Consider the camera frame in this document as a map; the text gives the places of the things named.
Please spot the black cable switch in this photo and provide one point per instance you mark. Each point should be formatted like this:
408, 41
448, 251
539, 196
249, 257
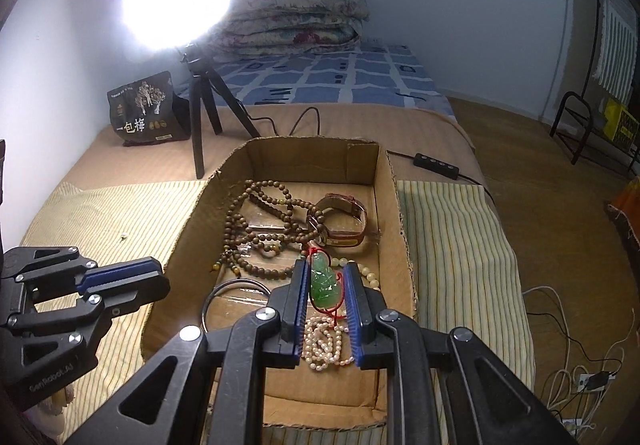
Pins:
436, 166

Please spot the tan bed sheet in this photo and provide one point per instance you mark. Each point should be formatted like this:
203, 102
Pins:
401, 131

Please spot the black clothes rack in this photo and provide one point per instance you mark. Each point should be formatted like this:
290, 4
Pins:
579, 117

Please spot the cardboard box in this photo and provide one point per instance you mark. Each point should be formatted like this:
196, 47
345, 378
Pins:
250, 221

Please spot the black snack bag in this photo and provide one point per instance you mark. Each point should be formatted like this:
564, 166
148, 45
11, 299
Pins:
149, 112

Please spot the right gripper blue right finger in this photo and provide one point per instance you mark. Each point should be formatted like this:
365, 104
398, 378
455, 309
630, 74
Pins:
367, 345

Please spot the folded floral quilt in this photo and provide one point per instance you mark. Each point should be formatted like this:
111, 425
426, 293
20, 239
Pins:
261, 28

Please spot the orange covered stool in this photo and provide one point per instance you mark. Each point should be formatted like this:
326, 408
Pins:
624, 211

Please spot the yellow box on rack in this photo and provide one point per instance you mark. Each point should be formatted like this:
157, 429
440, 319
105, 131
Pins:
620, 127

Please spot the black tripod stand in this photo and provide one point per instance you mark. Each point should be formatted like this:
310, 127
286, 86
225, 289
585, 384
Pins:
205, 83

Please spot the blue checkered bed sheet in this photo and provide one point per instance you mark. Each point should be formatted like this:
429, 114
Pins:
370, 73

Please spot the black thin bangle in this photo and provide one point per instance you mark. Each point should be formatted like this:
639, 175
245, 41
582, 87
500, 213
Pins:
229, 300

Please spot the white striped hanging towel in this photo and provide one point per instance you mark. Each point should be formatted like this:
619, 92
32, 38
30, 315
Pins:
618, 48

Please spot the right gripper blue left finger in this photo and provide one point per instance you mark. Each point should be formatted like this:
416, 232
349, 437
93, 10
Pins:
290, 301

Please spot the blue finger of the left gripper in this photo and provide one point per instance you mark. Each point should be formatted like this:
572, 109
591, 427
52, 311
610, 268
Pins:
110, 273
112, 297

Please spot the red brown bangle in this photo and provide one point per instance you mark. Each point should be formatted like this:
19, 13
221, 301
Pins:
338, 221

